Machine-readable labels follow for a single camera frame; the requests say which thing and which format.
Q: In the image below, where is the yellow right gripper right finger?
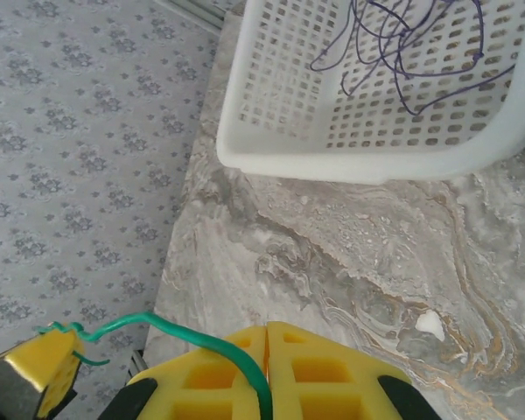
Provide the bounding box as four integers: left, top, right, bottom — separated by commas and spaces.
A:
267, 320, 438, 420

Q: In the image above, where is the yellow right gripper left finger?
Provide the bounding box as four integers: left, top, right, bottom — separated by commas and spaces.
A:
100, 325, 269, 420

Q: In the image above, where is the green cable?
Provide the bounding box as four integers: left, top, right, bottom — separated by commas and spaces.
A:
33, 311, 273, 420

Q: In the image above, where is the purple cable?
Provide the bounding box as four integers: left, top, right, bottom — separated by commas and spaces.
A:
310, 0, 517, 117

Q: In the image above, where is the white perforated plastic basket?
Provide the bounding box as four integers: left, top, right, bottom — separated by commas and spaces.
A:
215, 0, 525, 185

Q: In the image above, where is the aluminium table frame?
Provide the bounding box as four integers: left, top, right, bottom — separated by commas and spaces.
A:
129, 347, 150, 382

